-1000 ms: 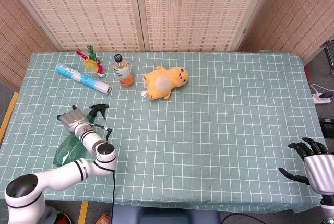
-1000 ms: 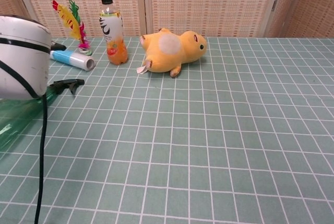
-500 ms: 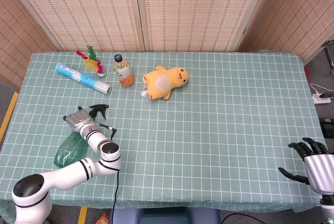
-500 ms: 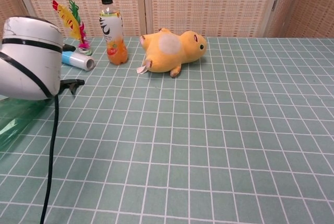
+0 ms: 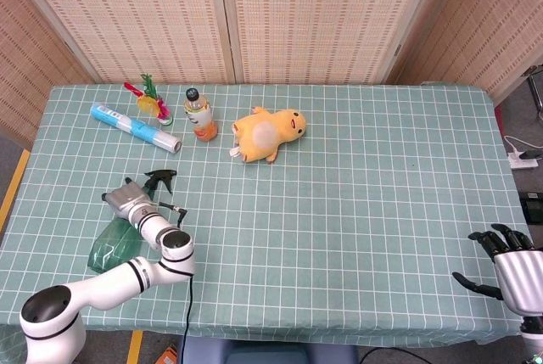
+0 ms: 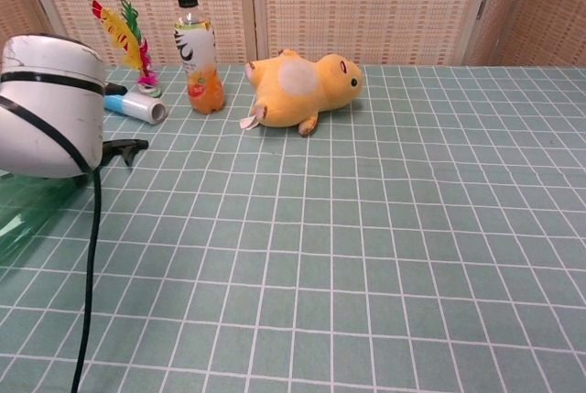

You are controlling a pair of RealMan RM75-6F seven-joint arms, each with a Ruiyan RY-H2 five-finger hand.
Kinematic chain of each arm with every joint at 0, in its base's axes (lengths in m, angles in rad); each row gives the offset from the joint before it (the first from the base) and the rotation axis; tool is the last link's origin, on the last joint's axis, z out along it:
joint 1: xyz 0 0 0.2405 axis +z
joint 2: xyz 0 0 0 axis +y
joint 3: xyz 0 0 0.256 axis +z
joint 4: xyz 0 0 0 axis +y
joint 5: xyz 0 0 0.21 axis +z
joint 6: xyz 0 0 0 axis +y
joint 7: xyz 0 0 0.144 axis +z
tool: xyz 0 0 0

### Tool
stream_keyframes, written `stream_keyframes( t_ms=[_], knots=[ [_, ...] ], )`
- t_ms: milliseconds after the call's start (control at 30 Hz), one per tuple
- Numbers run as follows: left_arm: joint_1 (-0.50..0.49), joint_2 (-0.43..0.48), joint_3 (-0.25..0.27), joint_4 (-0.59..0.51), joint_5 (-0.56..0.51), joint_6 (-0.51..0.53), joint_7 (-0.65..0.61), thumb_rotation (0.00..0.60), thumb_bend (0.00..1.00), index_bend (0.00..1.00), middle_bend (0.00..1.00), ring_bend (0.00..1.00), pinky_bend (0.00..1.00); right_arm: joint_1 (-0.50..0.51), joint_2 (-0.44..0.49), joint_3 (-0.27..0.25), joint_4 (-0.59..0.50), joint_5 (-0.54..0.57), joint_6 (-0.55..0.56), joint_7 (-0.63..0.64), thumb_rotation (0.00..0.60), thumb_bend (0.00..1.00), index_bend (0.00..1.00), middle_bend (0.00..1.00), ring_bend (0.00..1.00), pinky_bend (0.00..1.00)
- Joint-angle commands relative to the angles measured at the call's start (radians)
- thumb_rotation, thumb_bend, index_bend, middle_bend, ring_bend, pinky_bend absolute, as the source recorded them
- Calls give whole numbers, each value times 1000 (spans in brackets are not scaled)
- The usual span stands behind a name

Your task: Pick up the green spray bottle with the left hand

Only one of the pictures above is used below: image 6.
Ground colourful feather shuttlecock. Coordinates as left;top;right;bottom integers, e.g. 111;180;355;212
90;0;164;96

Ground green checked tablecloth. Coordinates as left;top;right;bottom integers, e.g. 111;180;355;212
0;62;586;393

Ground orange drink bottle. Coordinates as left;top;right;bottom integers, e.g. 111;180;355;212
172;0;226;115

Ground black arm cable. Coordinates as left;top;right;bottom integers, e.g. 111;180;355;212
0;94;103;393

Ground green plastic bottle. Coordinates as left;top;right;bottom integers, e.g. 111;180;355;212
0;138;150;282

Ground yellow plush duck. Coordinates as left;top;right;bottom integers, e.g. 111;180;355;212
239;48;365;137

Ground blue white plastic wrap roll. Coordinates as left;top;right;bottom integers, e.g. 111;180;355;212
103;92;168;126

